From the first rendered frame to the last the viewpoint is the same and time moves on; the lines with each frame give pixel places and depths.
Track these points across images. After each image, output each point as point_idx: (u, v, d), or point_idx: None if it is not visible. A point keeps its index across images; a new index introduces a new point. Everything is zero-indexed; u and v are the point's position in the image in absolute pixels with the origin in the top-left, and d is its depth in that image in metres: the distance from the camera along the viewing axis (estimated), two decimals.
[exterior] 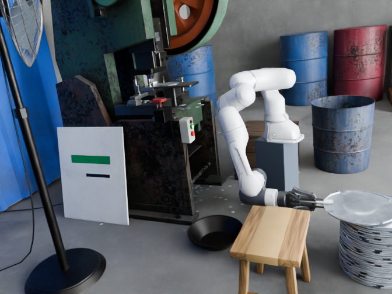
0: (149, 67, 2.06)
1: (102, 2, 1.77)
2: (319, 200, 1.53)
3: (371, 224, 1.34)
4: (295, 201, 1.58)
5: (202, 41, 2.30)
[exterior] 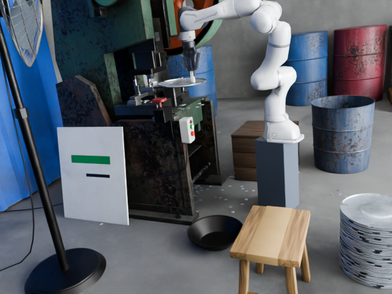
0: (149, 67, 2.06)
1: (102, 2, 1.77)
2: (193, 73, 2.04)
3: (166, 81, 2.20)
4: (189, 55, 2.01)
5: (202, 41, 2.30)
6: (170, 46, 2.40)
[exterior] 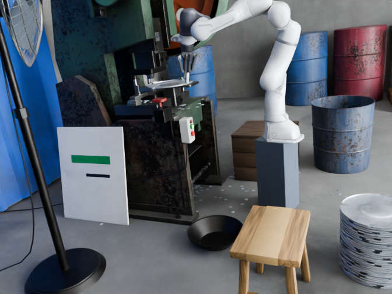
0: (149, 67, 2.06)
1: (101, 2, 1.77)
2: (188, 74, 2.03)
3: (149, 88, 2.05)
4: (187, 58, 1.96)
5: (202, 41, 2.30)
6: None
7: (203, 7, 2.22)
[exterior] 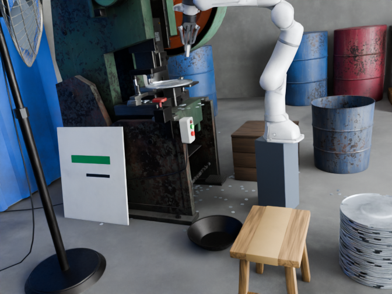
0: (149, 67, 2.06)
1: (101, 2, 1.77)
2: (189, 47, 1.97)
3: (188, 83, 2.05)
4: (189, 29, 1.90)
5: (202, 41, 2.30)
6: None
7: None
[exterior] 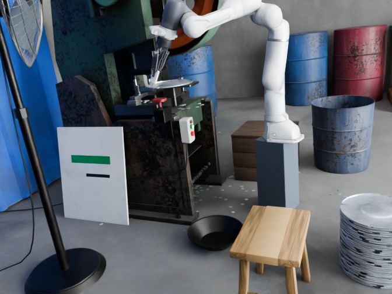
0: (149, 67, 2.06)
1: (101, 2, 1.77)
2: (157, 73, 1.77)
3: (183, 79, 2.24)
4: (163, 54, 1.72)
5: (202, 41, 2.30)
6: (173, 45, 2.39)
7: None
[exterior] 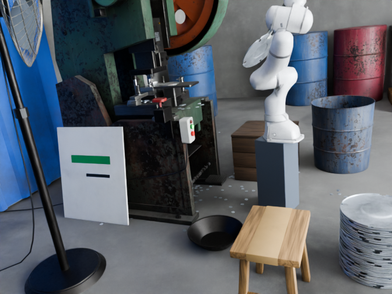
0: (149, 67, 2.06)
1: (101, 2, 1.77)
2: None
3: None
4: None
5: (202, 41, 2.30)
6: (206, 15, 2.23)
7: None
